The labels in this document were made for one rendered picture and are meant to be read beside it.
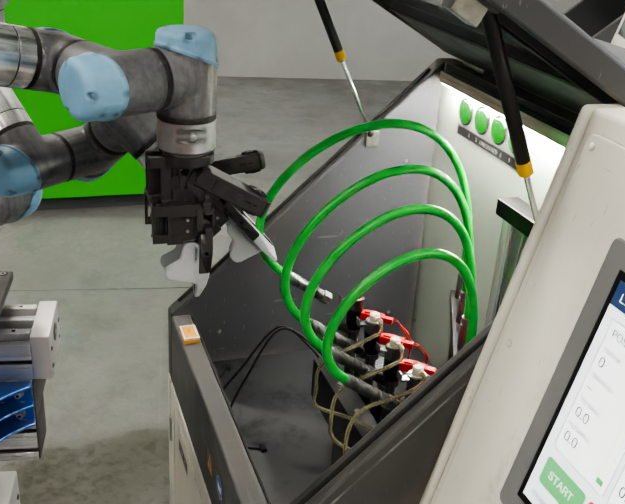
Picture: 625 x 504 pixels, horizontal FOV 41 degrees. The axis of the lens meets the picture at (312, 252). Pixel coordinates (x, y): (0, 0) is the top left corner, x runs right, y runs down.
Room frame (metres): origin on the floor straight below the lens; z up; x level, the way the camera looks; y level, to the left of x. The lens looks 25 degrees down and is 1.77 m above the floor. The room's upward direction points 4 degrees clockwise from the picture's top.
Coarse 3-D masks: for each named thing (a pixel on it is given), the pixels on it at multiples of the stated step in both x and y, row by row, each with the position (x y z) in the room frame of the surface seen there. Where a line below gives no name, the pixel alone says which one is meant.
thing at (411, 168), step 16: (368, 176) 1.15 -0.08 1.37; (384, 176) 1.16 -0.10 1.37; (432, 176) 1.19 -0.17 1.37; (448, 176) 1.20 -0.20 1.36; (352, 192) 1.14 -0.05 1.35; (464, 208) 1.21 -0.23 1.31; (464, 224) 1.21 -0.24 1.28; (304, 240) 1.12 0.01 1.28; (288, 256) 1.11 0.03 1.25; (288, 272) 1.11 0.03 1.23; (288, 288) 1.11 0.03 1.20; (464, 288) 1.22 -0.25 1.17; (288, 304) 1.11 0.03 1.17; (464, 304) 1.21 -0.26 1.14; (336, 336) 1.14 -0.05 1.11; (352, 352) 1.15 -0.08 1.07
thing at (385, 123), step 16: (352, 128) 1.23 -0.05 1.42; (368, 128) 1.23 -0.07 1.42; (416, 128) 1.26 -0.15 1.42; (320, 144) 1.21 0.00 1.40; (448, 144) 1.28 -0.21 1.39; (304, 160) 1.20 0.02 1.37; (288, 176) 1.19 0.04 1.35; (464, 176) 1.30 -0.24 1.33; (272, 192) 1.18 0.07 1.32; (464, 192) 1.30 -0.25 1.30; (256, 224) 1.18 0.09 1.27; (464, 256) 1.31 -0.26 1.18
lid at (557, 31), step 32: (384, 0) 1.55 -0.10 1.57; (416, 0) 1.37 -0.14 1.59; (448, 0) 0.91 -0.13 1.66; (480, 0) 0.90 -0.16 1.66; (512, 0) 0.89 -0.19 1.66; (544, 0) 0.91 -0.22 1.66; (448, 32) 1.34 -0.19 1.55; (480, 32) 1.25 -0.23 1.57; (512, 32) 0.97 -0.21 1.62; (544, 32) 0.90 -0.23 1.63; (576, 32) 0.92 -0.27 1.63; (480, 64) 1.49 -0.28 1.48; (512, 64) 1.21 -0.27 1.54; (544, 64) 1.10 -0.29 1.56; (576, 64) 0.92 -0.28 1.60; (608, 64) 0.94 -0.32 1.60; (544, 96) 1.33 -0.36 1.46; (576, 96) 1.11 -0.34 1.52; (608, 96) 1.02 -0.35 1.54
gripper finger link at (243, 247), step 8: (232, 224) 1.16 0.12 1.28; (232, 232) 1.16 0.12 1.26; (240, 232) 1.16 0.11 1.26; (240, 240) 1.16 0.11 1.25; (248, 240) 1.16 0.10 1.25; (256, 240) 1.15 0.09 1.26; (264, 240) 1.15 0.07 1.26; (232, 248) 1.15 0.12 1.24; (240, 248) 1.15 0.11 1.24; (248, 248) 1.15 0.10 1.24; (256, 248) 1.15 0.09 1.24; (264, 248) 1.15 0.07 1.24; (272, 248) 1.16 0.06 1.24; (232, 256) 1.15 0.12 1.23; (240, 256) 1.15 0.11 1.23; (248, 256) 1.15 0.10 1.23; (272, 256) 1.16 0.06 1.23
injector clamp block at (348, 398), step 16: (320, 384) 1.23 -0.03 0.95; (336, 384) 1.19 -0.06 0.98; (320, 400) 1.22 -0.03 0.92; (336, 400) 1.16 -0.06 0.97; (352, 400) 1.15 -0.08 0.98; (336, 416) 1.15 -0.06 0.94; (352, 416) 1.10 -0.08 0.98; (368, 416) 1.11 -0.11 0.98; (336, 432) 1.15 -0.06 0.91; (352, 432) 1.09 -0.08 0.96; (336, 448) 1.14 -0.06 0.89
